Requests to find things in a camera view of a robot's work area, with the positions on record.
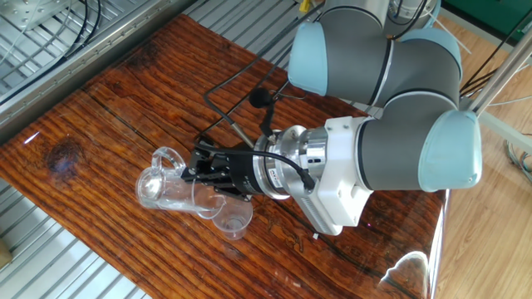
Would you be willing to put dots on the black foam microphone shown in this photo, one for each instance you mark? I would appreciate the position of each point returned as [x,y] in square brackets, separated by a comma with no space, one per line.
[259,97]

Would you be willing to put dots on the grey metal table rail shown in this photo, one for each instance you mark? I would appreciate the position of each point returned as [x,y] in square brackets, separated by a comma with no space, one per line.
[83,68]

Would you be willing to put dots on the grey frame rail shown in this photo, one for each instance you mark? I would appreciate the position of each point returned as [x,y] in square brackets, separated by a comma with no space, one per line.
[511,133]

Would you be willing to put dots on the brown wooden board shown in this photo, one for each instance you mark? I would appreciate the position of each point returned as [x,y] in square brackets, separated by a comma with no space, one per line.
[124,249]

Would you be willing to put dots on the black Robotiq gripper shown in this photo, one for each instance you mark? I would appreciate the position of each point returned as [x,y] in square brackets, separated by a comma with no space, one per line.
[243,174]

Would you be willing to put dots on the clear plastic cup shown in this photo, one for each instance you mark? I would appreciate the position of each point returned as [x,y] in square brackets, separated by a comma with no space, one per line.
[234,228]

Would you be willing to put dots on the yellow tag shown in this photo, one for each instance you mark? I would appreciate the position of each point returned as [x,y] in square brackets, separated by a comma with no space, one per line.
[304,5]

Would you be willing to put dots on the beige cardboard piece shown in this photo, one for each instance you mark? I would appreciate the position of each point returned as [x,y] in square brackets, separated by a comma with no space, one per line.
[5,253]

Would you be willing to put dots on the perforated silver metal plate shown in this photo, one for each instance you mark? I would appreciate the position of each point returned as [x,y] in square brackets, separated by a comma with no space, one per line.
[29,10]

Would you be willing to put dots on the aluminium frame beam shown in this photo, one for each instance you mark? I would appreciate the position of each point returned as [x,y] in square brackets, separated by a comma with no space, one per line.
[498,74]

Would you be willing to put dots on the silver force sensor flange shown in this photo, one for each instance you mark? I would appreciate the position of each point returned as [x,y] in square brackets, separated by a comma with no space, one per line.
[291,153]

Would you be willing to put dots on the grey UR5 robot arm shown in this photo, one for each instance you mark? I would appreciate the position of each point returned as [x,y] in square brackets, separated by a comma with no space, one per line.
[395,158]

